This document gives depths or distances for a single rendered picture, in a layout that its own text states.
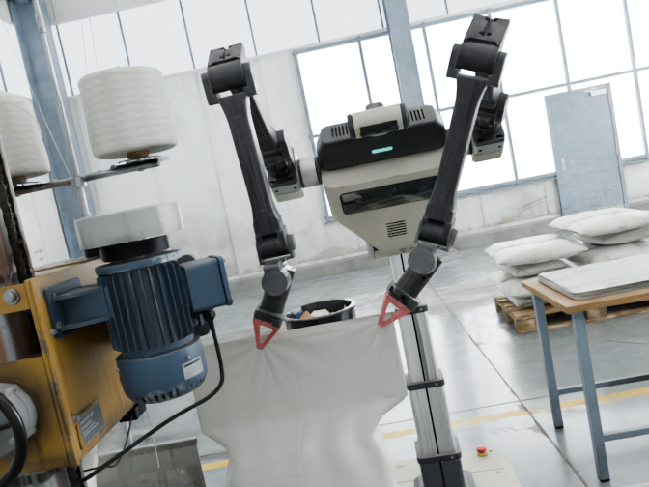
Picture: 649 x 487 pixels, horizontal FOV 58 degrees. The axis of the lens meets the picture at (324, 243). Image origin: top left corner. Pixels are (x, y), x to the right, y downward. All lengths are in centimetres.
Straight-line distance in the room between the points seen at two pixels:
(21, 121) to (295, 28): 853
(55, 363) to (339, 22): 890
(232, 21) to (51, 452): 906
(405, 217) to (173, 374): 99
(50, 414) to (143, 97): 58
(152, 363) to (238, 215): 853
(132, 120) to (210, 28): 876
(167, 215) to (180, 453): 102
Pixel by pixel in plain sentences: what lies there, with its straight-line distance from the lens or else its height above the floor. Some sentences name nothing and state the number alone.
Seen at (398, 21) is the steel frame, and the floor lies 354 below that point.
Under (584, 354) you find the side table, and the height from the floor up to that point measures 54.
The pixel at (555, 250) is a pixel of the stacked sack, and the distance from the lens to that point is 472.
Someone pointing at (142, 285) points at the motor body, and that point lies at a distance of 102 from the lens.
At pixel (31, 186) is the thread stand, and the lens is 132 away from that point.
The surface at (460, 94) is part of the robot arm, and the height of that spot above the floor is 152.
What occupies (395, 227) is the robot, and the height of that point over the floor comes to 122.
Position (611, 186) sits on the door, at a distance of 1012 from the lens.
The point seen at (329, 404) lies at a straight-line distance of 143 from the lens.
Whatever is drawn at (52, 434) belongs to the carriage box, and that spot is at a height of 109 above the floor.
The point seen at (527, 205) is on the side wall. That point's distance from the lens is 976.
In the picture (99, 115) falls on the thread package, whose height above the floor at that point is 160.
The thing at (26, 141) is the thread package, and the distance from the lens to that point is 130.
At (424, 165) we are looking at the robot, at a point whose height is 139.
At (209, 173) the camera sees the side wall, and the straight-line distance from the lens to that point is 961.
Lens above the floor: 139
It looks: 5 degrees down
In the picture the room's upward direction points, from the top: 11 degrees counter-clockwise
